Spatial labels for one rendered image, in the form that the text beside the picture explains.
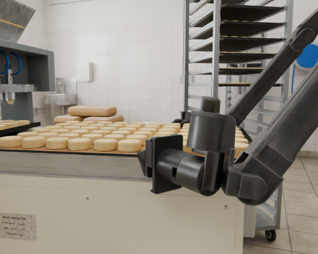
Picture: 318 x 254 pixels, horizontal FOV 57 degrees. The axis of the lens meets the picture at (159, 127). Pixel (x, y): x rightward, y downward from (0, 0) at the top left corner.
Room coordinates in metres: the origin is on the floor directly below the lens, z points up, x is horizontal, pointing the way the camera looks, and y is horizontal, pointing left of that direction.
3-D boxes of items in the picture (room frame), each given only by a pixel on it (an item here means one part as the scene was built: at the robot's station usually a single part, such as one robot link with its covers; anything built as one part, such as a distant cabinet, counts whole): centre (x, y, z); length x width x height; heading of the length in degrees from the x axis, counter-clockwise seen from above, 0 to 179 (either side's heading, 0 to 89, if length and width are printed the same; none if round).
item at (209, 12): (2.03, -0.30, 1.50); 0.64 x 0.03 x 0.03; 11
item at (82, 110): (4.78, 1.08, 0.64); 0.72 x 0.42 x 0.15; 76
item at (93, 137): (0.71, 0.16, 0.91); 0.05 x 0.05 x 0.02
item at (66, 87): (5.46, 1.75, 0.92); 1.00 x 0.36 x 1.11; 70
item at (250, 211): (0.74, -0.22, 0.77); 0.24 x 0.04 x 0.14; 171
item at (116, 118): (4.68, 0.87, 0.49); 0.72 x 0.42 x 0.15; 165
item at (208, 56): (2.03, -0.30, 1.23); 0.64 x 0.03 x 0.03; 11
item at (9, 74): (1.01, 0.50, 1.07); 0.06 x 0.03 x 0.18; 81
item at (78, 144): (0.64, 0.18, 0.91); 0.05 x 0.05 x 0.02
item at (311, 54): (4.19, -2.07, 1.10); 0.41 x 0.15 x 1.10; 70
